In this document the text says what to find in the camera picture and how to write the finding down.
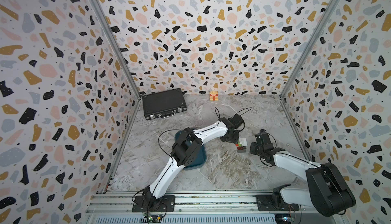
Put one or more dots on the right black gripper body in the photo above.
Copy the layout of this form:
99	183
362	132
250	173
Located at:
254	150

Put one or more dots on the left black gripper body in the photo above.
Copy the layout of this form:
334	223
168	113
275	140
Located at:
234	138

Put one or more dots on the white usb flash drive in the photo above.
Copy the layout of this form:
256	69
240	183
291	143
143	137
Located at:
242	142

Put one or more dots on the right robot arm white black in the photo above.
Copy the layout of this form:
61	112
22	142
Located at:
325	190

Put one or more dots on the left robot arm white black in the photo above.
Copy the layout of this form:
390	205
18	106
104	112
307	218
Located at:
185	150

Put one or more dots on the teal plastic storage box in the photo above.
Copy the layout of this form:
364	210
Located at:
201	158

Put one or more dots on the small red yellow box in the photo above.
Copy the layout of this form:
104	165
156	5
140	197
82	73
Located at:
213	96

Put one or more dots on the black briefcase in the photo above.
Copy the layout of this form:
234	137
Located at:
163	104

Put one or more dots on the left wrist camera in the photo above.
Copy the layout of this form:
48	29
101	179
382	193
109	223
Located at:
236	120

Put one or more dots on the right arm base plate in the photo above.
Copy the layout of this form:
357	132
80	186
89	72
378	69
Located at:
270	202

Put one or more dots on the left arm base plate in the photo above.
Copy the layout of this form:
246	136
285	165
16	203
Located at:
163	204

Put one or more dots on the aluminium rail frame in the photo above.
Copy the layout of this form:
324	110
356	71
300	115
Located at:
202	207

